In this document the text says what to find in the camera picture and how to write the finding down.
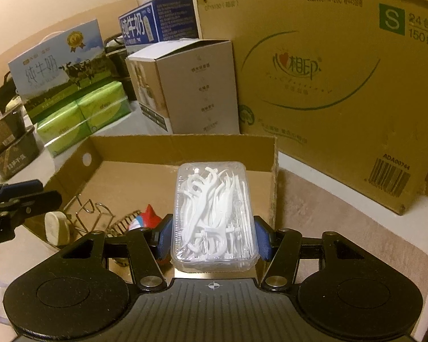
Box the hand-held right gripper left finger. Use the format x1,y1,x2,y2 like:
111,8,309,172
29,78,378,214
50,214,174,291

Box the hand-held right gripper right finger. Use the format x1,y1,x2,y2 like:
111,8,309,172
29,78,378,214
253,215,380,291

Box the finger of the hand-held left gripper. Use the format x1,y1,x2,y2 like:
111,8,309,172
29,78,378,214
0,180,44,203
0,190,63,221

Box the blue cat figurine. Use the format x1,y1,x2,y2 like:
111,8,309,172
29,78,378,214
128,205,172,265

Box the cream rounded plastic block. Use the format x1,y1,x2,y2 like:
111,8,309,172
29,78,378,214
44,211,72,246

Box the metal wire rack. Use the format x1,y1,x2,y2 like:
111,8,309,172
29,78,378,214
62,199,116,236

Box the clear floss pick box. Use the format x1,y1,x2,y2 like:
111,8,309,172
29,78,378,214
171,162,260,273

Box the shallow cardboard box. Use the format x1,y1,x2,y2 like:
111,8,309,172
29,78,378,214
23,133,279,257

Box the brown wood-grain table mat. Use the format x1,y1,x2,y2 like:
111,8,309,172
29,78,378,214
278,167,428,293

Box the cream white bundle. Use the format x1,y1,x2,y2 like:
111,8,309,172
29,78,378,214
5,98,23,115

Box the black bag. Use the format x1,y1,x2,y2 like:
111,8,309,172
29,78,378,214
0,71,22,118

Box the green tissue pack bundle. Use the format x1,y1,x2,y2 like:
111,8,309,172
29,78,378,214
34,80,131,159

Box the green pasture milk carton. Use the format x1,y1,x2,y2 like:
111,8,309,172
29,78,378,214
8,19,106,122

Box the white product box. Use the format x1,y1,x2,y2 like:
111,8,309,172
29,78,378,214
126,39,240,135

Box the brown cardboard sheet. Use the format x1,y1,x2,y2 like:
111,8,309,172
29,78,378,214
0,0,140,79

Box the dark container stack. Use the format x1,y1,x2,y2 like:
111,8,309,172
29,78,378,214
104,34,138,101

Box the large printed cardboard box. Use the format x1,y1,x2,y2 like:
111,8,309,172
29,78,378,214
194,0,428,216

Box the blue milk carton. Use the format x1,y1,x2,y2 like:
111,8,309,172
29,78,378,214
118,0,200,56

